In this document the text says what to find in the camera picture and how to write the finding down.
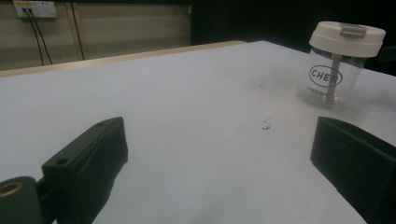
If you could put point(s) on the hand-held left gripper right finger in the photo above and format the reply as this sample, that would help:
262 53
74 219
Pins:
358 161

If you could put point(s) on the clear cup with white lid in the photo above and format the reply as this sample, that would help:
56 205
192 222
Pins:
345 40

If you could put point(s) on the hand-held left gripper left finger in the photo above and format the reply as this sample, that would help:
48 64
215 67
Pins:
90 161

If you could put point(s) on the wooden table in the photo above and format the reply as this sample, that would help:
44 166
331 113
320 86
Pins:
124 57

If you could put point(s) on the white wall socket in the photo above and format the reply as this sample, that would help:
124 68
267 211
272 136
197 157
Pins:
40 7

